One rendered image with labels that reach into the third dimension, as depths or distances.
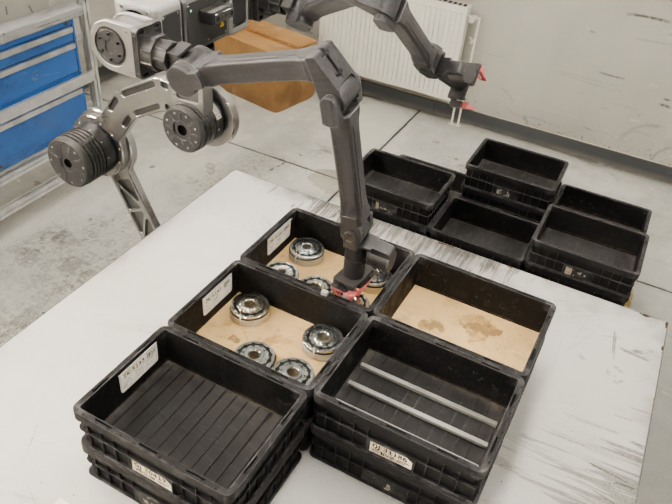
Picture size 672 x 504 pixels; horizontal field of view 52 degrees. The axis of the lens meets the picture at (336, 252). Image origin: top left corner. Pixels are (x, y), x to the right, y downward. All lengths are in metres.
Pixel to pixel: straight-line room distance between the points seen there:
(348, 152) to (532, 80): 3.20
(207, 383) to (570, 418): 0.94
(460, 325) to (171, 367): 0.76
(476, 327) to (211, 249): 0.90
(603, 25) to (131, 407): 3.54
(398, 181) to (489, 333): 1.34
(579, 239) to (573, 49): 1.79
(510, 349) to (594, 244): 1.20
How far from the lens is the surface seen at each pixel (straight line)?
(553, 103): 4.63
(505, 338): 1.88
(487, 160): 3.37
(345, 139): 1.47
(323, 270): 1.98
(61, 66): 3.65
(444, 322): 1.88
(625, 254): 2.98
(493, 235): 3.05
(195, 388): 1.66
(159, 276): 2.17
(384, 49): 4.74
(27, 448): 1.80
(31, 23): 3.46
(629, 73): 4.50
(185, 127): 2.01
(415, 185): 3.07
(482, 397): 1.72
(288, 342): 1.76
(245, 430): 1.58
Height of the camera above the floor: 2.08
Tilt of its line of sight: 38 degrees down
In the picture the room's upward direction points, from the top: 6 degrees clockwise
